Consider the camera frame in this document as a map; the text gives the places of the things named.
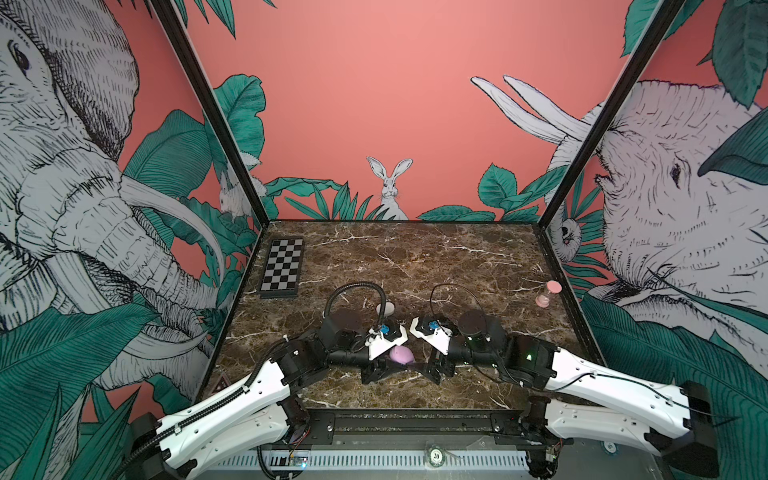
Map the pink earbud charging case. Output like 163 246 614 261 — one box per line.
389 345 415 365

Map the white earbud charging case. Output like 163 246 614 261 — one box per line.
376 301 395 317

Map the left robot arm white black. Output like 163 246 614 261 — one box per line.
110 286 408 479

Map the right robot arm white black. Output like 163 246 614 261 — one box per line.
409 310 720 478

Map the black white checkerboard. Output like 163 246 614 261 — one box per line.
258 237 305 299

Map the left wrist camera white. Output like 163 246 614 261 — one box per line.
365 320 407 361

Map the white perforated cable duct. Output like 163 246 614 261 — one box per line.
239 449 530 472

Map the black left frame post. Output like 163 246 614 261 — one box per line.
150 0 270 228

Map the black frame post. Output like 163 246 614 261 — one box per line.
150 0 270 228
537 0 685 229

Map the black right frame post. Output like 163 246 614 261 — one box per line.
537 0 685 229

